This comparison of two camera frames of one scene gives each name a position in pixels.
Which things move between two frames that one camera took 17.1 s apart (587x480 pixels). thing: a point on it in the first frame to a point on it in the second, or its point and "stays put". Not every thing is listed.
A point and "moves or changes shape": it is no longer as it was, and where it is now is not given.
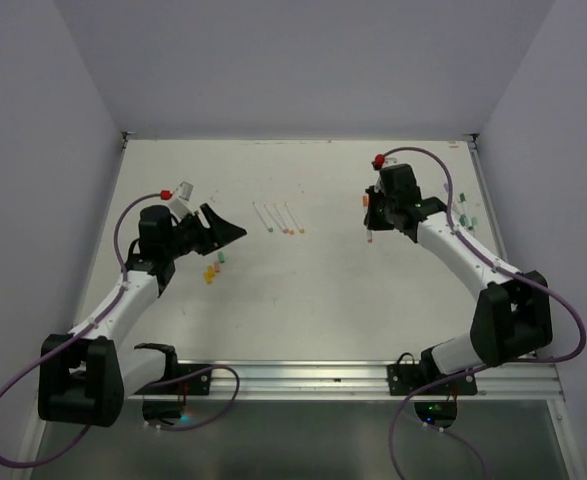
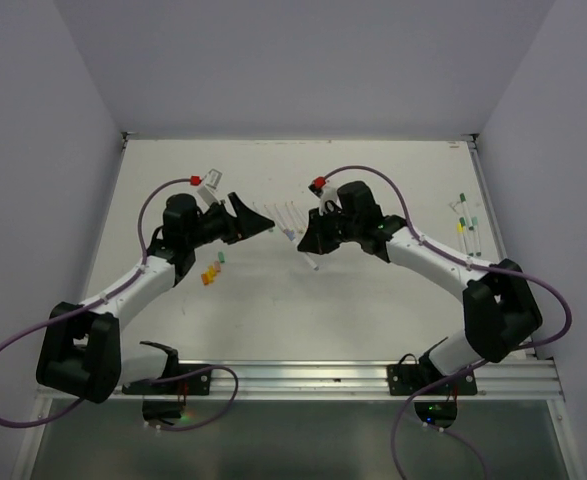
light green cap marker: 261,216 stays put
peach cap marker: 275,218 stays put
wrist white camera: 391,159 to 326,192
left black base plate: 199,385 stays put
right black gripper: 372,221 to 316,237
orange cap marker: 365,205 moves or changes shape
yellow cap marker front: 283,219 stays put
